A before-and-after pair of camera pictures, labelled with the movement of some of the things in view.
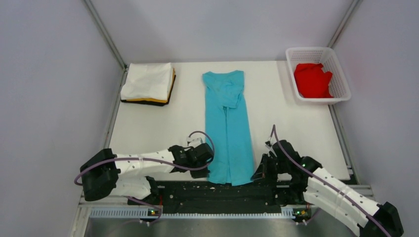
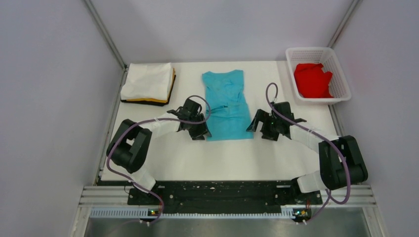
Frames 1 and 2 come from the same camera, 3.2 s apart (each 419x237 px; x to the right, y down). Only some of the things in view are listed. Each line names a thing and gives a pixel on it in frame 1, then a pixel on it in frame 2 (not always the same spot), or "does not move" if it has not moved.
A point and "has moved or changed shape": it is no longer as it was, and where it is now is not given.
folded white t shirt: x=149 y=81 does not move
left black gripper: x=201 y=174 -> x=197 y=135
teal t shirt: x=229 y=152 has moved or changed shape
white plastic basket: x=338 y=85 does not move
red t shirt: x=312 y=81 does not move
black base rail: x=283 y=193 does not move
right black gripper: x=261 y=173 -> x=264 y=116
